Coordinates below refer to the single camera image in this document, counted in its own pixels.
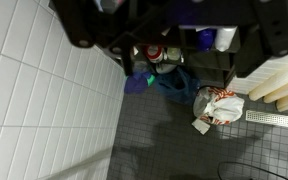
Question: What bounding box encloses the purple cloth on floor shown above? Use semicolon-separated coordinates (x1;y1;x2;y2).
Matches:
124;72;155;94

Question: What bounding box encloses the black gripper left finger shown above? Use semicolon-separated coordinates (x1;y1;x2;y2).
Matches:
51;0;94;48

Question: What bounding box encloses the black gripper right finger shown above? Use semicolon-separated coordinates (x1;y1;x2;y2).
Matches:
253;0;288;56

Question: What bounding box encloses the dark blue plastic bag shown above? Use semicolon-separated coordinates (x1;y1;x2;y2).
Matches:
155;67;200;105

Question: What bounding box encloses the dark wooden cabinet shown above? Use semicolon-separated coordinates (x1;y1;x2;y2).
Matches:
95;0;274;78

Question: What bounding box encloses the white orange plastic bag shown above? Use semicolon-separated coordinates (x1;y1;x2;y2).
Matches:
192;87;244;135

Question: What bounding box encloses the white floor drain grate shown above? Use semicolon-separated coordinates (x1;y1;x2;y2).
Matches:
246;110;288;128

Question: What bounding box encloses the black cable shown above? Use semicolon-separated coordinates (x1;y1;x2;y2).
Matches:
217;161;288;180

